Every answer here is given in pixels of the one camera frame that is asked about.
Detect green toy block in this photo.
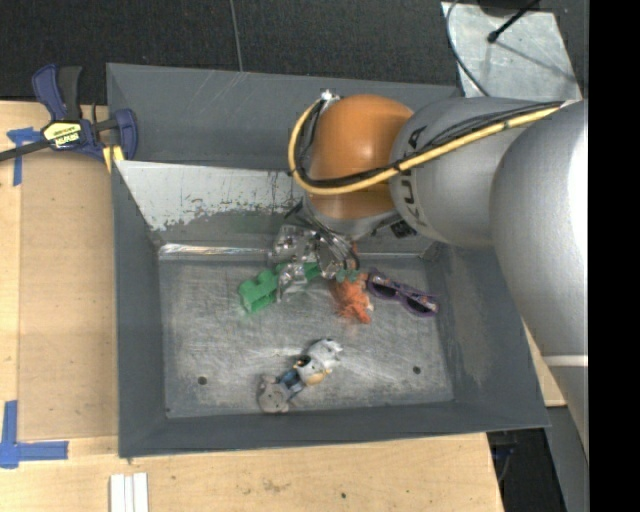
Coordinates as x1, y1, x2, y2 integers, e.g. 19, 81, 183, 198
237, 261, 322, 315

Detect orange toy carrot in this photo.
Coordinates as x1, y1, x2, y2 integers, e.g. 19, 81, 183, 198
331, 269, 375, 325

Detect purple sunglasses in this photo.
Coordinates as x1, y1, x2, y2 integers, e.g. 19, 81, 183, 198
366, 268, 441, 318

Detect white and blue toy figure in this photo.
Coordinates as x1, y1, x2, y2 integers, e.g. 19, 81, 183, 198
256, 338, 345, 415

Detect grey metal bin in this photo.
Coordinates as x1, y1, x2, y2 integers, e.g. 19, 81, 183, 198
104, 62, 552, 459

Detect pale wood board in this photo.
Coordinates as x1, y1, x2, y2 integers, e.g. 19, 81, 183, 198
17, 155, 121, 443

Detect black cylinder on white bracket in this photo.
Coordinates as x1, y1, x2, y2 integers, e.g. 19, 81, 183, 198
387, 218, 418, 240

